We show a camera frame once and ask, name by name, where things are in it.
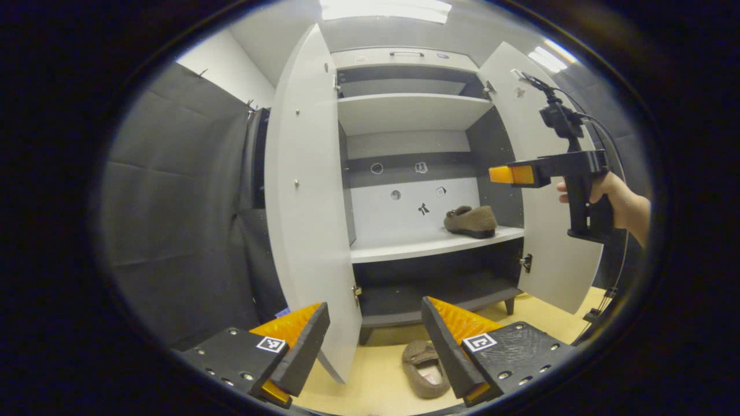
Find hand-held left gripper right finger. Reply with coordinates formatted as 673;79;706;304
421;297;579;408

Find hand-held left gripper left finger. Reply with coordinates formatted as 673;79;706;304
176;302;331;408

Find brown fuzzy shoe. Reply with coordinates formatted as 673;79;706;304
403;340;452;399
444;206;498;239

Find grey cabinet door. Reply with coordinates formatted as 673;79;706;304
265;23;363;385
477;42;605;315

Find grey cabinet drawer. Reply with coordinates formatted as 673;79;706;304
331;47;479;73

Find small ceiling light panel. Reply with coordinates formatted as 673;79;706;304
527;38;579;75

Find black backdrop cloth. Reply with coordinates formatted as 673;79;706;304
104;58;651;350

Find large ceiling light panel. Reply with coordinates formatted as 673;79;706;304
320;0;453;25

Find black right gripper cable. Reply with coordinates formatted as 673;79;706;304
578;113;632;341

